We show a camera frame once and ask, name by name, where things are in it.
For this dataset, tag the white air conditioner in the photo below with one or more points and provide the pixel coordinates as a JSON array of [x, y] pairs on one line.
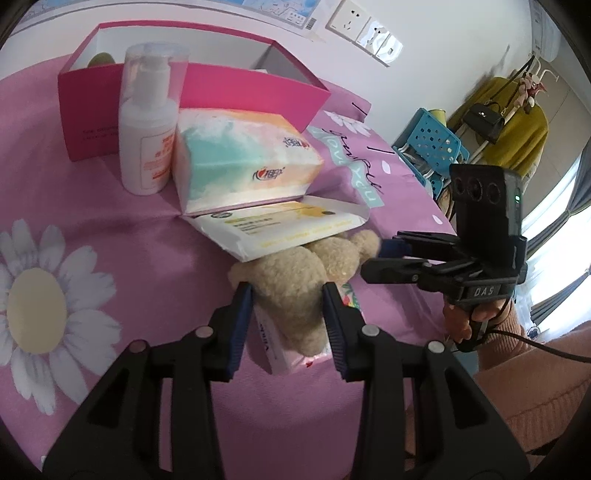
[[547, 27]]

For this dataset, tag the olive green object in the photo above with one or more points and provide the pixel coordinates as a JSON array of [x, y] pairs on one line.
[[101, 60]]

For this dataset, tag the yellow garment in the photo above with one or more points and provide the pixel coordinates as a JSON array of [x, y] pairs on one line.
[[521, 134]]

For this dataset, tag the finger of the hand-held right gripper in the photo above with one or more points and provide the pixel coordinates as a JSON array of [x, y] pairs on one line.
[[425, 243], [392, 272]]

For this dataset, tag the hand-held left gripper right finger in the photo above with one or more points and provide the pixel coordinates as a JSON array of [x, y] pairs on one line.
[[331, 318]]

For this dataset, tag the grey curtain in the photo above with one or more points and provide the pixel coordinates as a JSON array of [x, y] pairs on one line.
[[579, 184]]

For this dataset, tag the black handbag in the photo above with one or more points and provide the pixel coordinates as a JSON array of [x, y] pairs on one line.
[[485, 121]]

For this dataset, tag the blue perforated basket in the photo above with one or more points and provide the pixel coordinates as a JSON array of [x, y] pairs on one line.
[[431, 138]]

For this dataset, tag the pink hanging plush toy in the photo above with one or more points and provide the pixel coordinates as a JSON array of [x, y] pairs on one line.
[[531, 90]]

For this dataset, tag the white coat rack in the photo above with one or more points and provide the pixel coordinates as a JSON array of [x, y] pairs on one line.
[[545, 69]]

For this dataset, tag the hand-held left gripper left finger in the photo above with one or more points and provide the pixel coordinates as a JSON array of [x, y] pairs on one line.
[[242, 323]]

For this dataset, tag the person's right forearm pink sleeve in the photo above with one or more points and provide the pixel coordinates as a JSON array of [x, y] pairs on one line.
[[545, 387]]

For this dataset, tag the wall map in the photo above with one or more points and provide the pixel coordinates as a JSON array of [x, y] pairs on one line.
[[277, 7]]

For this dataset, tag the yellow white wet wipe pack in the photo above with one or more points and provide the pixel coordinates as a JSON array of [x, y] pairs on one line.
[[277, 226]]

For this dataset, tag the beige plush bear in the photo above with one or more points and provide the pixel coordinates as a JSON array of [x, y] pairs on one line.
[[286, 286]]

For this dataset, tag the white lotion pump bottle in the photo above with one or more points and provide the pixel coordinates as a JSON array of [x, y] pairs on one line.
[[145, 138]]

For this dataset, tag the pink tissue pack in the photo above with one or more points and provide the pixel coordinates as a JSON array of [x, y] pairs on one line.
[[277, 357]]

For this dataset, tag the pink cardboard box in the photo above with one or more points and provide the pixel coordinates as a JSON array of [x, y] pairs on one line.
[[221, 87]]

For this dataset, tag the pastel tissue pack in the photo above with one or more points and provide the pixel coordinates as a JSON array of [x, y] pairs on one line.
[[240, 157]]

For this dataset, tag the pale yellow object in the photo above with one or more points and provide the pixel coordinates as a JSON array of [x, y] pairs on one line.
[[436, 116]]

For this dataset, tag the white wall sockets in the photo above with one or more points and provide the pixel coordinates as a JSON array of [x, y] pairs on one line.
[[388, 44]]

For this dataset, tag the person's right hand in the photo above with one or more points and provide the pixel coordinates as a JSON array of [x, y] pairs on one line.
[[455, 323]]

